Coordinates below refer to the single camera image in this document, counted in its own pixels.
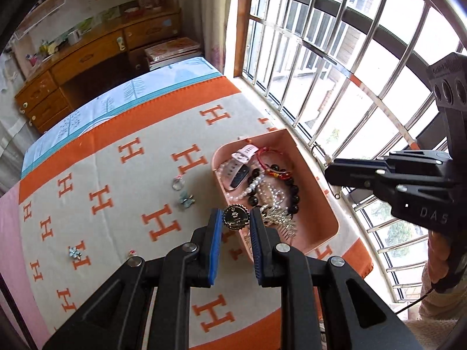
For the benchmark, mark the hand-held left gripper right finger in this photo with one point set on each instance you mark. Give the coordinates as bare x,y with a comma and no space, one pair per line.
257,251

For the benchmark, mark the stack of magazines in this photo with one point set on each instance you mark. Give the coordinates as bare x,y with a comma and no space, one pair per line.
171,51

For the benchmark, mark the white lace cover cloth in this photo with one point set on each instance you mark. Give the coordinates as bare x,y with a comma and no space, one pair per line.
11,135

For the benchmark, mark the round gold black brooch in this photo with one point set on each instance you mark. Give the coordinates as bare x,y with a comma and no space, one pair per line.
236,217

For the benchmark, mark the pale blue butterfly brooch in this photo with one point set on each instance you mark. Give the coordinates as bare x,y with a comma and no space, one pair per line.
186,200

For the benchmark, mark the cream curtain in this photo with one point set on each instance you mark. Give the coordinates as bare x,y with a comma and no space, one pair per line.
208,25

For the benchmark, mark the pink pen holder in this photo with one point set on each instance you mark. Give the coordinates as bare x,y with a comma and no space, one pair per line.
32,60

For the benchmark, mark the orange patterned blanket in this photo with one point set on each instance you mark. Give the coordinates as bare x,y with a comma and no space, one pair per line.
157,175

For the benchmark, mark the pink white smart watch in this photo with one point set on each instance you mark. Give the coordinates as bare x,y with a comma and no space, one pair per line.
239,178

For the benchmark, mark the pink bed sheet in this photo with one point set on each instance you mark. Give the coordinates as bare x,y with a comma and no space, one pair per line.
14,244

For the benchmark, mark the blue printed bed sheet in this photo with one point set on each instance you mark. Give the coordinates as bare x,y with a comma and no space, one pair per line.
120,94

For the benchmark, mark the person's right forearm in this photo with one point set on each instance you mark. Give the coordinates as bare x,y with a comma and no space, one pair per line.
437,306

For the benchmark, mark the white mug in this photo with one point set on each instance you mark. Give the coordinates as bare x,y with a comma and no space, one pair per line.
74,37

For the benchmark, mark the yellow desk toy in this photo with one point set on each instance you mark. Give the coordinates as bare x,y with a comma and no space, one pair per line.
47,46

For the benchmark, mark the wooden desk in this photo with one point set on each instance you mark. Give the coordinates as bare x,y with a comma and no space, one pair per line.
91,54

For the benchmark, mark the window with metal bars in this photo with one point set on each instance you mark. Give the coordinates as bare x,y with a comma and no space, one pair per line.
240,25

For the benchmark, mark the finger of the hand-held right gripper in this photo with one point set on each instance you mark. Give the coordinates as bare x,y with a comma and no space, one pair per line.
350,175
419,204

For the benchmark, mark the pale green drawer hanger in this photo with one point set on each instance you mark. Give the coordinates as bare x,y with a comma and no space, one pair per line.
121,43

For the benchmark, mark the person's right hand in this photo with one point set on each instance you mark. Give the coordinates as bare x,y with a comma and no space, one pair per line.
437,255

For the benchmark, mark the rhinestone hair comb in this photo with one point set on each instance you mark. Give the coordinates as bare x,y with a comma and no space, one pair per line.
282,222

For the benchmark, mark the pink plastic tray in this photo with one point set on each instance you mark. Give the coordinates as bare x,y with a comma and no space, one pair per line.
317,211

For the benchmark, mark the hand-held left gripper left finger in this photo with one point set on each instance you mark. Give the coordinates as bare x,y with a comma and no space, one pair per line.
216,248

